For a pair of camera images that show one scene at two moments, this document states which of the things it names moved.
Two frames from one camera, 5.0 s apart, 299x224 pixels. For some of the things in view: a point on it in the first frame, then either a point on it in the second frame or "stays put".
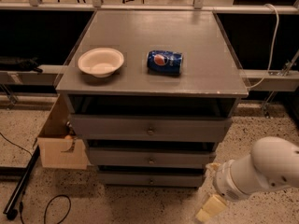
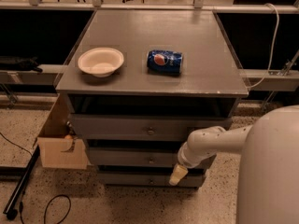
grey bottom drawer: x=150 y=179 stays put
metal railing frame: x=254 y=79 stays put
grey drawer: x=149 y=156 stays put
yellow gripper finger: x=212 y=207 -> x=179 y=171
